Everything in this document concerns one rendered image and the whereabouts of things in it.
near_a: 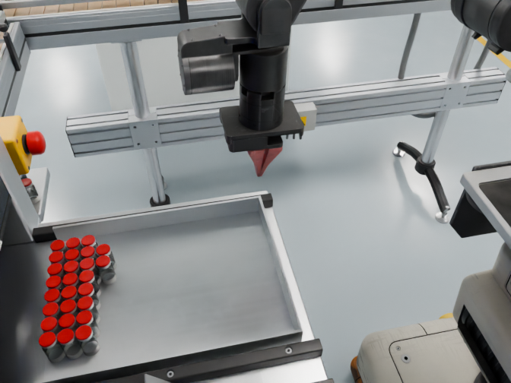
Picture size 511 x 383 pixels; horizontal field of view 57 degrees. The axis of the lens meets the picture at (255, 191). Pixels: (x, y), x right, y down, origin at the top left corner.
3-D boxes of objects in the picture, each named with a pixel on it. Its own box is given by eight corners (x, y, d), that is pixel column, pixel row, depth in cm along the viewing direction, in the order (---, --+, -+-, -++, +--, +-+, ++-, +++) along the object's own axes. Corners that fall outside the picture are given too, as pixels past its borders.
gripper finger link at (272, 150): (222, 162, 71) (220, 109, 64) (268, 156, 72) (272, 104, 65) (230, 194, 66) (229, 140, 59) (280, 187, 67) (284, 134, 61)
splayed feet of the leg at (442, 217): (436, 225, 198) (445, 201, 188) (388, 150, 233) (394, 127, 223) (454, 222, 199) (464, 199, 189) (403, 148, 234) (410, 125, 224)
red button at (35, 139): (22, 162, 78) (14, 142, 75) (26, 147, 81) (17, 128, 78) (46, 159, 79) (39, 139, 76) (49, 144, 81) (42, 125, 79)
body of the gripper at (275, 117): (218, 118, 65) (217, 70, 60) (290, 111, 66) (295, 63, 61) (226, 148, 60) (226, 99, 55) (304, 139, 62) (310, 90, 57)
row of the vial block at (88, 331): (83, 358, 64) (74, 341, 60) (88, 254, 76) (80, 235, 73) (99, 355, 64) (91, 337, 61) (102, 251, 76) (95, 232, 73)
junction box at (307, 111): (282, 134, 168) (284, 113, 162) (279, 126, 171) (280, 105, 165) (315, 130, 170) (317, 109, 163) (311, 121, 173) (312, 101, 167)
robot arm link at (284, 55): (296, 44, 53) (281, 22, 57) (235, 50, 51) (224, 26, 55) (290, 97, 57) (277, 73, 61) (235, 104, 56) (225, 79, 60)
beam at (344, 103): (74, 158, 163) (65, 130, 154) (76, 144, 168) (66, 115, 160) (496, 103, 186) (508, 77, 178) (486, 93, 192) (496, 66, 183)
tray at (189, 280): (42, 396, 60) (33, 384, 58) (58, 241, 78) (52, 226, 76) (301, 344, 65) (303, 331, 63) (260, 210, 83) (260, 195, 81)
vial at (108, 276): (102, 286, 72) (94, 267, 68) (102, 274, 73) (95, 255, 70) (116, 283, 72) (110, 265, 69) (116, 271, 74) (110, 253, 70)
